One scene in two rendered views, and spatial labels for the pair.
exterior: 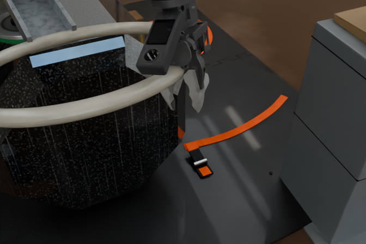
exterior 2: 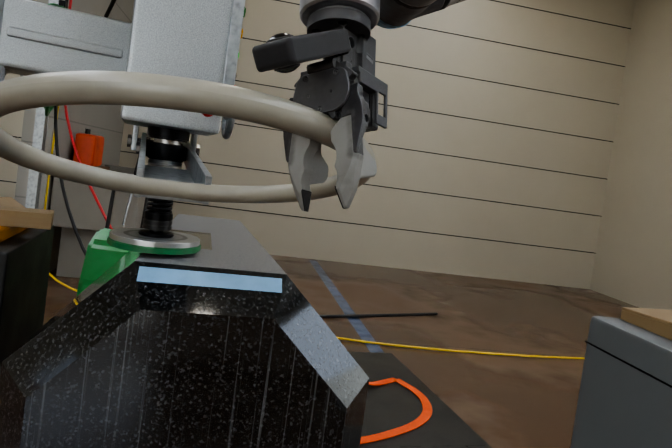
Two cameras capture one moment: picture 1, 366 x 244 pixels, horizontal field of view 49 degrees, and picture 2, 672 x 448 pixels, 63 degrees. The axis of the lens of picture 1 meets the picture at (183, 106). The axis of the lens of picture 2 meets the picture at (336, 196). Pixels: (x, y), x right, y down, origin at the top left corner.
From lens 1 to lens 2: 46 cm
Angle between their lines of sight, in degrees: 39
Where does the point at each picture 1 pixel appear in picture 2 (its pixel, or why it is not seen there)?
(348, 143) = not seen: outside the picture
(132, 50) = (291, 303)
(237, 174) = not seen: outside the picture
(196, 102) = (345, 177)
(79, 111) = (135, 78)
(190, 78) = (341, 132)
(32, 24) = not seen: hidden behind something
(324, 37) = (607, 338)
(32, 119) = (57, 77)
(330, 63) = (621, 384)
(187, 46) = (345, 73)
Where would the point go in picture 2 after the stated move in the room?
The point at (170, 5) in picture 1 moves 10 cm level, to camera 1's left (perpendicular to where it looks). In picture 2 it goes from (332, 14) to (242, 7)
